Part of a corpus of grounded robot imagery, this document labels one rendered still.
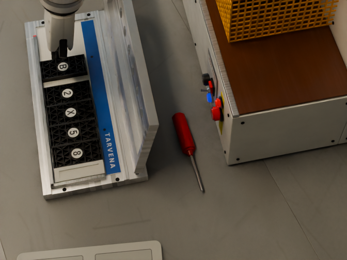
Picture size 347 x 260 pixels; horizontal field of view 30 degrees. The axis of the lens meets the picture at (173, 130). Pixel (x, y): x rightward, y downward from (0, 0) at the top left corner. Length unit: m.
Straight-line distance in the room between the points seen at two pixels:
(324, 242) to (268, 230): 0.11
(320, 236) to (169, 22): 0.60
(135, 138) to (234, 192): 0.22
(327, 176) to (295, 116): 0.18
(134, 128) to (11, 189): 0.28
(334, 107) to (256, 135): 0.15
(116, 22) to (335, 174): 0.55
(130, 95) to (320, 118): 0.37
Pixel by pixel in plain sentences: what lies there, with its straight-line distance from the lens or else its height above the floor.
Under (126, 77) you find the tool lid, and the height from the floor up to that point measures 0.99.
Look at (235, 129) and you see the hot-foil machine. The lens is 1.18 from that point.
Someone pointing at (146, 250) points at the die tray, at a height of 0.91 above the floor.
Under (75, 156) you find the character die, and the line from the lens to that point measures 1.30.
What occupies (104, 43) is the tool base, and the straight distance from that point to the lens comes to 1.47.
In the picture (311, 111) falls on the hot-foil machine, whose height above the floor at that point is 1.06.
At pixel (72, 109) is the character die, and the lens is 1.36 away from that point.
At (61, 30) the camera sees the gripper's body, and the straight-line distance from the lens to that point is 1.26.
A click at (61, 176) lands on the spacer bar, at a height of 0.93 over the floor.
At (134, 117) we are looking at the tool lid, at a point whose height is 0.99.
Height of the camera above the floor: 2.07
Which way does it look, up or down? 60 degrees down
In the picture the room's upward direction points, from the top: 3 degrees counter-clockwise
